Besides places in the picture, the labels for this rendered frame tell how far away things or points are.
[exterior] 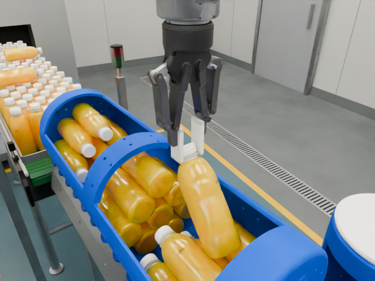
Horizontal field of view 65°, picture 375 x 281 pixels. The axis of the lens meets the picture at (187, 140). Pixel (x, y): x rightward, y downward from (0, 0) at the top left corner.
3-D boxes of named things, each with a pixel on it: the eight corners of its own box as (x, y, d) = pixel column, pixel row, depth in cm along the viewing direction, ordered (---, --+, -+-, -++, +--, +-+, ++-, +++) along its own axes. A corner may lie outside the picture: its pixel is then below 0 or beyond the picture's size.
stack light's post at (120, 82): (136, 230, 207) (118, 78, 152) (133, 227, 210) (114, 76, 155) (141, 227, 209) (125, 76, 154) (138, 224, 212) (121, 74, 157)
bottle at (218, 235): (201, 262, 52) (163, 164, 53) (211, 244, 59) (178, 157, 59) (238, 254, 50) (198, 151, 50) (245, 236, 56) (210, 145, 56)
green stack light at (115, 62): (115, 67, 148) (114, 57, 145) (110, 64, 152) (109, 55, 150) (127, 65, 151) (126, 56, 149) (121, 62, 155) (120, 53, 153)
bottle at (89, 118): (92, 119, 106) (115, 140, 93) (73, 123, 102) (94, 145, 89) (91, 101, 102) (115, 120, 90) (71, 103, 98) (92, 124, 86)
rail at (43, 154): (25, 163, 112) (23, 156, 110) (24, 163, 112) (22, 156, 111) (121, 132, 133) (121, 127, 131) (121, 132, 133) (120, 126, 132)
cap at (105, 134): (110, 136, 91) (113, 139, 90) (98, 139, 89) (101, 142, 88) (110, 125, 90) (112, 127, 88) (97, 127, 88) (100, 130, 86)
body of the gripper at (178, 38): (179, 27, 38) (179, 95, 42) (227, 20, 42) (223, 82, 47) (148, 18, 43) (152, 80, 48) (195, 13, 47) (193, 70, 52)
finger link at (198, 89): (182, 57, 47) (188, 54, 48) (192, 115, 54) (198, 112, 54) (197, 63, 44) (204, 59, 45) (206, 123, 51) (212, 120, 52)
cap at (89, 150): (86, 141, 88) (89, 143, 87) (96, 146, 91) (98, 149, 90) (78, 151, 88) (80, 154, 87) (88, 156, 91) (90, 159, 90)
